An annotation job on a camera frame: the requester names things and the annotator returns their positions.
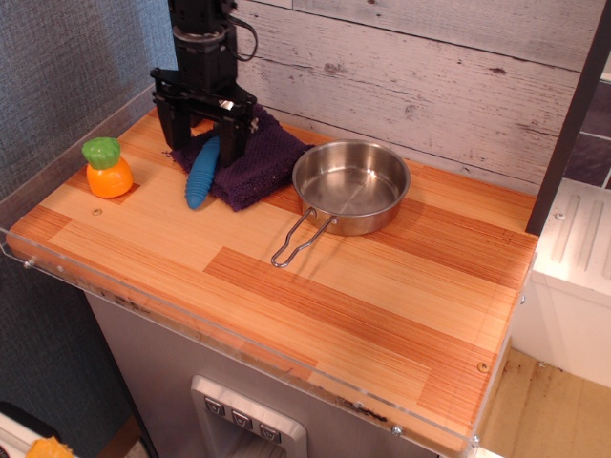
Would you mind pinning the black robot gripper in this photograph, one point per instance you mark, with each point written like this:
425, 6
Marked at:
205, 85

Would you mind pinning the blue handled metal spoon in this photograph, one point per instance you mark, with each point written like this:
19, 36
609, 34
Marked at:
201, 175

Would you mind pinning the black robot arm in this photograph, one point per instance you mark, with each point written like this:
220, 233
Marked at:
204, 16

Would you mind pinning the orange toy carrot green top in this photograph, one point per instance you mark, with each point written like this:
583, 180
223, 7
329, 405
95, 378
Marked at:
108, 173

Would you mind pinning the purple knitted cloth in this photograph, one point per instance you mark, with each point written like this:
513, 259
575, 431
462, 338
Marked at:
266, 165

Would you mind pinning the stainless steel pan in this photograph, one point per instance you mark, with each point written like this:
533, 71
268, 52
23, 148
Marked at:
346, 187

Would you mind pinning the grey toy fridge cabinet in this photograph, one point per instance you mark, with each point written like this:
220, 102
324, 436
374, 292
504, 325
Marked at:
159, 365

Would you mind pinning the silver dispenser button panel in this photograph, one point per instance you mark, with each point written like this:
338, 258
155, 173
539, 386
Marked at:
243, 420

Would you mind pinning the yellow cloth bottom left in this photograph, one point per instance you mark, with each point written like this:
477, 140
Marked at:
49, 448

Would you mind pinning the white cabinet at right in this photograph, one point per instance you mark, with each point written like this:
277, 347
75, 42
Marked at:
563, 318

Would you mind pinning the dark right upright post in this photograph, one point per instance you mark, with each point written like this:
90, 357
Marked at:
580, 103

